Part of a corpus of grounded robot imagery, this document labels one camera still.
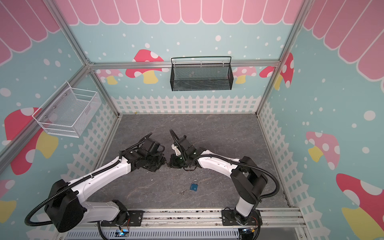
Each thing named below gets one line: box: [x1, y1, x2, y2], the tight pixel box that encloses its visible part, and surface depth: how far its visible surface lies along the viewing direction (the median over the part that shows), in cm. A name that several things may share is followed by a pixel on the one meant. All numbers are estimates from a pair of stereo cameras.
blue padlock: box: [190, 179, 198, 192], surface depth 85 cm
